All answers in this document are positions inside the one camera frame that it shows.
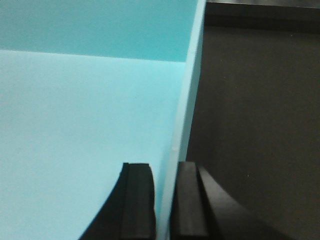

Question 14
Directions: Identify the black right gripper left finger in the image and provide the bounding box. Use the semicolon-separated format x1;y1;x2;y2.
80;163;156;240

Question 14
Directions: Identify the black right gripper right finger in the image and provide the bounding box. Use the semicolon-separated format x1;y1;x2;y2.
170;161;278;240

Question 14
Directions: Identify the light blue plastic bin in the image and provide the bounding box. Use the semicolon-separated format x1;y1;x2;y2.
0;0;206;240

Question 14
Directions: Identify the black conveyor belt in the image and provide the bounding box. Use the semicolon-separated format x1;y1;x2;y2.
187;0;320;240

